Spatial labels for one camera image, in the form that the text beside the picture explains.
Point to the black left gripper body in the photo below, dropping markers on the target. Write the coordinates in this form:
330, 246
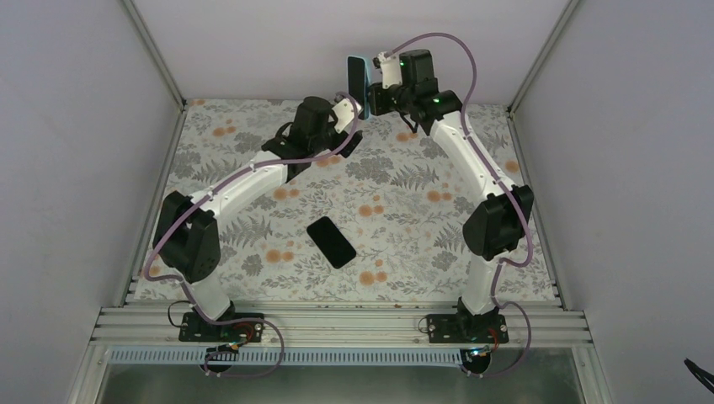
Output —
348, 148

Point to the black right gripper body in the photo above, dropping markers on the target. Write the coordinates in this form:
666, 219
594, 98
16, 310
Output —
380, 107

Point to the phone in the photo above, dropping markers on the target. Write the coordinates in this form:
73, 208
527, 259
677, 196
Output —
358, 83

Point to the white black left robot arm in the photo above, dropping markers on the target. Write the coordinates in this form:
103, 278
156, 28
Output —
187, 233

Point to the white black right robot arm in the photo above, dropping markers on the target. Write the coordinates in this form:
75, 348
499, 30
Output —
500, 220

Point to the floral patterned table mat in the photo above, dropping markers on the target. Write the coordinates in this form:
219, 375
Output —
398, 200

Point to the black smartphone on table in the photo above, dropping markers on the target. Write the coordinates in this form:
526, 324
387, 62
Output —
331, 242

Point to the black object at right edge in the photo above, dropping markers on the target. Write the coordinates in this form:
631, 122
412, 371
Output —
702, 375

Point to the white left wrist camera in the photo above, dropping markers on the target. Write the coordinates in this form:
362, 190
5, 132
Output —
345, 113

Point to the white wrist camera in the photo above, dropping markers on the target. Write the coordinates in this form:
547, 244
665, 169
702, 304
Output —
389, 65
345, 113

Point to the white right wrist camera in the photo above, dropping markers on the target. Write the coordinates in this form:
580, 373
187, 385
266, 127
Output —
389, 65

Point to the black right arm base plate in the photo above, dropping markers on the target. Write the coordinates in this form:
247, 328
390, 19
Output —
464, 328

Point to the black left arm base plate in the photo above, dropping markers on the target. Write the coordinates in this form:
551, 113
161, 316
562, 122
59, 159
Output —
194, 329

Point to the white slotted cable duct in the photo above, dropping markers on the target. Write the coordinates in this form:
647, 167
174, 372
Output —
440, 357

